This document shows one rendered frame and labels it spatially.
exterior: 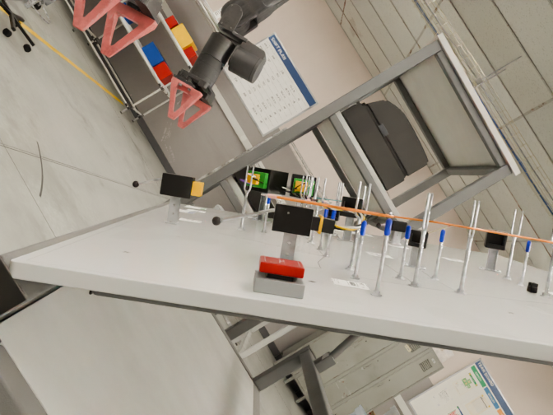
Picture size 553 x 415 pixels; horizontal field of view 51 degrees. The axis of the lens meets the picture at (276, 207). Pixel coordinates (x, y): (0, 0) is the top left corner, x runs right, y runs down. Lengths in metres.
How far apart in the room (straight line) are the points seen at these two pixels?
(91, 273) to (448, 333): 0.38
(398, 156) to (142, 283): 1.44
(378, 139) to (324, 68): 6.91
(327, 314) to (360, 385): 7.61
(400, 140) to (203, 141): 6.86
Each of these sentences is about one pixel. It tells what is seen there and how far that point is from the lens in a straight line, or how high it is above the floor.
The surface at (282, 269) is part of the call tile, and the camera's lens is 0.64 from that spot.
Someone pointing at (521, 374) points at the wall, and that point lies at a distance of 9.22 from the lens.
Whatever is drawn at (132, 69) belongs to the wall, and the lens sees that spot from 9.16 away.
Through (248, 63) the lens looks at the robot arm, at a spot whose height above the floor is 1.23.
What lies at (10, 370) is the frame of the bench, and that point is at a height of 0.80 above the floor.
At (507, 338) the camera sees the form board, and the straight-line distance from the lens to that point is 0.68.
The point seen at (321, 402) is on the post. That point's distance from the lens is 1.45.
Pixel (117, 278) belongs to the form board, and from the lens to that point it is 0.62.
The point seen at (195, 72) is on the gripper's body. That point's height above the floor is 1.13.
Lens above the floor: 1.13
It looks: level
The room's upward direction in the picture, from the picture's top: 59 degrees clockwise
